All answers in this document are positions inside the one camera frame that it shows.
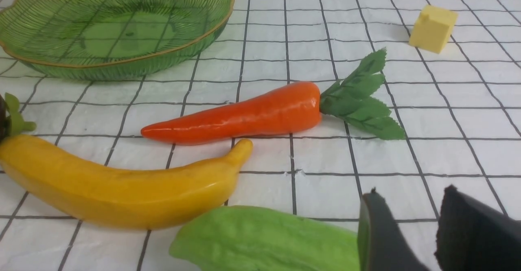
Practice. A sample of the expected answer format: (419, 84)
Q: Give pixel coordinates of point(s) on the green glass leaf plate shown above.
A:
(110, 40)

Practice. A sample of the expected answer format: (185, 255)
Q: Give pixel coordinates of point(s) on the green plastic chayote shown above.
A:
(249, 238)

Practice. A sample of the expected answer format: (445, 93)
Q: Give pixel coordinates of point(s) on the orange plastic carrot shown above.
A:
(295, 107)

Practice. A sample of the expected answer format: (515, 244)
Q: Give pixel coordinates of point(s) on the yellow plastic banana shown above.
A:
(122, 198)

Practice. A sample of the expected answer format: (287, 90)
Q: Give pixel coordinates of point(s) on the white grid tablecloth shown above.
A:
(460, 109)

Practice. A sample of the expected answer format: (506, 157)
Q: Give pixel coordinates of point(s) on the dark purple mangosteen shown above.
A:
(11, 121)

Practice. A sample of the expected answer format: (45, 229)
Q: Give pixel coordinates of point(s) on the yellow foam cube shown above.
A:
(433, 28)

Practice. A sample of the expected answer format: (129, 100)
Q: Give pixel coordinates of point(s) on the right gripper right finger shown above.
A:
(473, 236)

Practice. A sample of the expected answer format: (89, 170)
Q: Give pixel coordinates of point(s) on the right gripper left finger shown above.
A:
(381, 244)

